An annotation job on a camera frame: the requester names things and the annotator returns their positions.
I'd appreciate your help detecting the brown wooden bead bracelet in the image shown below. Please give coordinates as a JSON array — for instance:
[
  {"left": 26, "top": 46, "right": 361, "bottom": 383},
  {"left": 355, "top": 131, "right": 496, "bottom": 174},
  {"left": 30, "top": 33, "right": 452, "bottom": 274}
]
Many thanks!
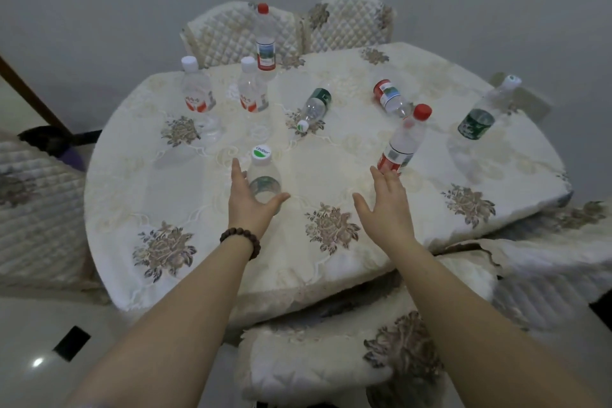
[{"left": 219, "top": 227, "right": 262, "bottom": 261}]

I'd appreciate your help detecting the person's right hand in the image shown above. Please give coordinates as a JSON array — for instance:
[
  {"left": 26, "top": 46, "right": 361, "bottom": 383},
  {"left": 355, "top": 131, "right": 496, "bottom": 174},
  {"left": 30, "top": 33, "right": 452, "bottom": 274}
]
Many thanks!
[{"left": 352, "top": 165, "right": 417, "bottom": 256}]

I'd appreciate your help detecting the cream floral tablecloth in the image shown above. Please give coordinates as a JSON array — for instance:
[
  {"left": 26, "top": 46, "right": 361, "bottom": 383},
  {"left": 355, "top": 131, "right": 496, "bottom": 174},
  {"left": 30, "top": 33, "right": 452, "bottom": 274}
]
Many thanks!
[{"left": 84, "top": 41, "right": 574, "bottom": 330}]

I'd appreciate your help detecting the clear bottle orange label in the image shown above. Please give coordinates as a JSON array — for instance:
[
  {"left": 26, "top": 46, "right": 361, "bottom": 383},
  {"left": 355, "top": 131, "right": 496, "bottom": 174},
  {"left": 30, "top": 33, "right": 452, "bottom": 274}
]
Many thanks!
[
  {"left": 237, "top": 56, "right": 272, "bottom": 141},
  {"left": 180, "top": 55, "right": 224, "bottom": 142}
]

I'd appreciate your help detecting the white cloth-covered table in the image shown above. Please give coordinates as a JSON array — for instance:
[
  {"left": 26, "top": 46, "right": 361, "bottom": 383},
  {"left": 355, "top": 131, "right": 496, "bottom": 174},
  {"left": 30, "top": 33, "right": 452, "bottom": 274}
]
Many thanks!
[{"left": 84, "top": 41, "right": 574, "bottom": 330}]

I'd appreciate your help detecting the person's left hand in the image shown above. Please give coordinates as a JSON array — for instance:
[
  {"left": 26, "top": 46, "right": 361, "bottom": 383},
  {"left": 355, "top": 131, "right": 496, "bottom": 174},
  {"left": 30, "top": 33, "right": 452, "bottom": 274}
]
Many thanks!
[{"left": 228, "top": 157, "right": 291, "bottom": 240}]

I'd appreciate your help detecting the person's right forearm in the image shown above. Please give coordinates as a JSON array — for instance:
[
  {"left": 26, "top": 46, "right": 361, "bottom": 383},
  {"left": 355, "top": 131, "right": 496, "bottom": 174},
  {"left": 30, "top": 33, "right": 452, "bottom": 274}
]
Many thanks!
[{"left": 388, "top": 236, "right": 612, "bottom": 408}]

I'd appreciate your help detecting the black frying pan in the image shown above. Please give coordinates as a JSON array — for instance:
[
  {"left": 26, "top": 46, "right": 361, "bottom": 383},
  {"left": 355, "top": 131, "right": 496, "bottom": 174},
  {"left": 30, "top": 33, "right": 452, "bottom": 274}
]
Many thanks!
[{"left": 18, "top": 124, "right": 104, "bottom": 159}]

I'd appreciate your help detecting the person's left forearm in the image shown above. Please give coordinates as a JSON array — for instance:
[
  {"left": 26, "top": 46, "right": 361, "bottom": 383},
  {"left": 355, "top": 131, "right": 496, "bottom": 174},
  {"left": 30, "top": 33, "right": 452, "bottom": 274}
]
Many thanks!
[{"left": 64, "top": 240, "right": 259, "bottom": 408}]

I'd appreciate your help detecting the chair with quilted cream cover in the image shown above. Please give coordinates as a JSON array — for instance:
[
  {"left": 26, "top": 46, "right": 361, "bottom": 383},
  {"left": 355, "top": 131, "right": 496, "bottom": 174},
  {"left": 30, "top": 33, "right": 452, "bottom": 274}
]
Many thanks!
[
  {"left": 180, "top": 1, "right": 305, "bottom": 70},
  {"left": 303, "top": 0, "right": 398, "bottom": 55},
  {"left": 432, "top": 201, "right": 612, "bottom": 335},
  {"left": 234, "top": 249, "right": 503, "bottom": 408},
  {"left": 0, "top": 129, "right": 112, "bottom": 304}
]

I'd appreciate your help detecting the tall bottle red cap blue label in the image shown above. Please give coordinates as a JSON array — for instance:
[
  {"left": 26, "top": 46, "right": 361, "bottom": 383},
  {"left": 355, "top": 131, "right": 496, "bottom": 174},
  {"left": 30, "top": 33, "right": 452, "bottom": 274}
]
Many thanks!
[{"left": 252, "top": 2, "right": 278, "bottom": 84}]

